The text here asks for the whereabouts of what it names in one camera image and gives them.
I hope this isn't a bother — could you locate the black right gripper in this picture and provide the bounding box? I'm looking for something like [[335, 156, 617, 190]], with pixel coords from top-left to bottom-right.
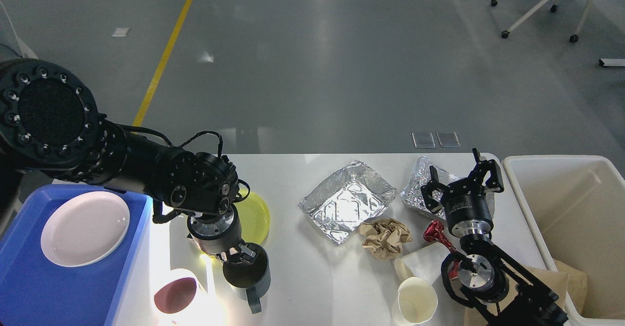
[[420, 148, 504, 239]]

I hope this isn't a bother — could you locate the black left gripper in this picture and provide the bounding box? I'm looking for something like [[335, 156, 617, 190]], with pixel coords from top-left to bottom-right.
[[187, 208, 258, 264]]

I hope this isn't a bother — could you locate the grey-blue mug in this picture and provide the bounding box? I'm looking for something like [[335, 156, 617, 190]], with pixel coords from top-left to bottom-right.
[[222, 242, 271, 313]]

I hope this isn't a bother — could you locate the yellow translucent plate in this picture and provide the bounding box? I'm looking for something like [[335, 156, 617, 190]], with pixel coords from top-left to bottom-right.
[[187, 187, 270, 263]]

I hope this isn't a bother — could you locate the pink mug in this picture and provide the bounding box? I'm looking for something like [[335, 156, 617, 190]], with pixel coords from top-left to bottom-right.
[[153, 268, 208, 326]]

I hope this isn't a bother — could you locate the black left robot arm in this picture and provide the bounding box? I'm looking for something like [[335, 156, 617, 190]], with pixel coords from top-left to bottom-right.
[[0, 58, 258, 265]]

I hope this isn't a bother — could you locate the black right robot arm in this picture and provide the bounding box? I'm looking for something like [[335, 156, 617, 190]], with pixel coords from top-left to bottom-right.
[[420, 148, 568, 326]]

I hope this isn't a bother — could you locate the right floor socket cover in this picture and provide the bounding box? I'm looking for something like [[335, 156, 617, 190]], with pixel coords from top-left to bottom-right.
[[436, 132, 461, 148]]

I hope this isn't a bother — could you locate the floor socket cover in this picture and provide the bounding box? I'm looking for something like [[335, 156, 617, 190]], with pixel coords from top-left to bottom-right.
[[436, 132, 461, 148], [412, 132, 437, 149]]

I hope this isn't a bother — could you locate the red crumpled wrapper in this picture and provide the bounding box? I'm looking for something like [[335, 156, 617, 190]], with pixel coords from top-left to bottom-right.
[[423, 220, 459, 280]]

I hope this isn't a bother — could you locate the left floor socket cover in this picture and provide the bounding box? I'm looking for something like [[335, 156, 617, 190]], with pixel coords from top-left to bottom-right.
[[412, 132, 437, 149]]

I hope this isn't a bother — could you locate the lying white paper cup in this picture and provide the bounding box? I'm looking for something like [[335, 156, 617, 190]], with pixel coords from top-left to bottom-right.
[[393, 243, 450, 284]]

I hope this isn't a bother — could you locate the crumpled brown paper ball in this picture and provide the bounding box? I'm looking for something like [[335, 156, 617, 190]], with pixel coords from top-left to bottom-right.
[[358, 218, 413, 260]]

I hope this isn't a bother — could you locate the square aluminium foil tray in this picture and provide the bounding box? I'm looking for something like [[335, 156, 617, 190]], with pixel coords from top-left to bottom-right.
[[298, 161, 397, 246]]

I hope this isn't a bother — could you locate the white plastic waste bin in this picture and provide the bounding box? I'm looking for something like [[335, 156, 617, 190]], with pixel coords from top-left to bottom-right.
[[503, 155, 625, 326]]

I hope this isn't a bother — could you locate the upright white paper cup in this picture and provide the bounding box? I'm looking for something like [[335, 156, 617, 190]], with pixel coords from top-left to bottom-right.
[[391, 277, 438, 326]]

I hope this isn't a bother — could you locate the brown paper bag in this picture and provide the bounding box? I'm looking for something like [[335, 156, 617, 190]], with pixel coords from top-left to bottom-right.
[[463, 260, 588, 326]]

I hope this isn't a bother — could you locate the pink round plate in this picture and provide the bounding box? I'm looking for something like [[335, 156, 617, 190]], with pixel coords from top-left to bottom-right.
[[40, 191, 131, 267]]

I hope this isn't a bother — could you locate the white bar on floor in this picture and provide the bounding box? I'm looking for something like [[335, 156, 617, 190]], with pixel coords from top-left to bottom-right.
[[598, 58, 625, 68]]

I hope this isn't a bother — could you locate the blue plastic tray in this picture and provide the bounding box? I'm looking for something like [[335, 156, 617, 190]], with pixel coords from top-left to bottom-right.
[[0, 184, 152, 326]]

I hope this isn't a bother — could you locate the white office chair left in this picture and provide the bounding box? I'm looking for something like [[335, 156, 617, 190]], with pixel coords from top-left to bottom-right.
[[0, 1, 38, 63]]

